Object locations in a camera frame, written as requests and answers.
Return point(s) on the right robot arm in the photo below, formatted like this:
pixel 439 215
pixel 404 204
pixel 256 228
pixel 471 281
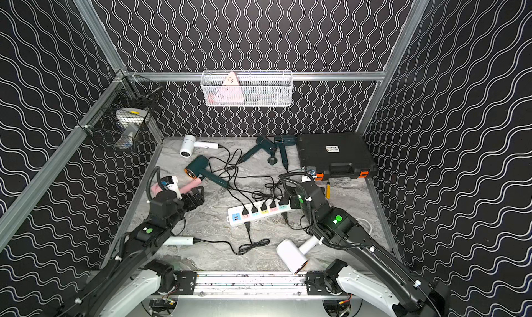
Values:
pixel 394 289

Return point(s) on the black cable large green dryer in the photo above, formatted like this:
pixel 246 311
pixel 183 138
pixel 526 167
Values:
pixel 230 171

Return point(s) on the white multicolour power strip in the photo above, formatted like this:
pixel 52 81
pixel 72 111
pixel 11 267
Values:
pixel 255 211

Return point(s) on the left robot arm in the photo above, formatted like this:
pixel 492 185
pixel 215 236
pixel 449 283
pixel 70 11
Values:
pixel 134 275

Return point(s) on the white hair dryer front left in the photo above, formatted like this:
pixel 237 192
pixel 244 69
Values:
pixel 179 241

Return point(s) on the small white hair dryer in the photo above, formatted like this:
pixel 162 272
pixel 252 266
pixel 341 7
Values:
pixel 190 143

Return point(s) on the pink hair dryer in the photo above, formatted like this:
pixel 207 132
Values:
pixel 186 188

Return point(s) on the yellow handle screwdriver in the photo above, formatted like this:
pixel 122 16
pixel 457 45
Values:
pixel 328 190

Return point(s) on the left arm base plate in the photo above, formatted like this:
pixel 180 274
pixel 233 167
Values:
pixel 184 283

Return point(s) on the pink triangle card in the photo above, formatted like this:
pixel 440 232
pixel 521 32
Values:
pixel 230 92

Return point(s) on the white hair dryer front right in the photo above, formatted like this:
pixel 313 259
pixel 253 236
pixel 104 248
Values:
pixel 294 257

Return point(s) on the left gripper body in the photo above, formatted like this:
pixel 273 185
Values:
pixel 193 196

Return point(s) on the black plastic tool case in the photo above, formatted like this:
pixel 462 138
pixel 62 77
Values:
pixel 335 155

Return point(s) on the large green orange hair dryer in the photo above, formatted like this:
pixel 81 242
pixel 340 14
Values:
pixel 200 167

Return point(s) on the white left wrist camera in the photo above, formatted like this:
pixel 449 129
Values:
pixel 171 183

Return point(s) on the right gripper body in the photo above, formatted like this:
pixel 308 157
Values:
pixel 296 201

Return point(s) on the clear wall basket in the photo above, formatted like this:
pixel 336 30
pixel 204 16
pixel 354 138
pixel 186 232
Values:
pixel 260 88

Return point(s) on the white bottle in mesh basket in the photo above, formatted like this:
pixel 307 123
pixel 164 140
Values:
pixel 126 139

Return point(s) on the dark green hair dryer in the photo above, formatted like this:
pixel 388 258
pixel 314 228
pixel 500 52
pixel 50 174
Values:
pixel 265 144
pixel 282 141

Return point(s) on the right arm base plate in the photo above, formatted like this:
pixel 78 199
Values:
pixel 320 283

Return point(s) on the black wire mesh basket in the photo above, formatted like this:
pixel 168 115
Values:
pixel 134 100

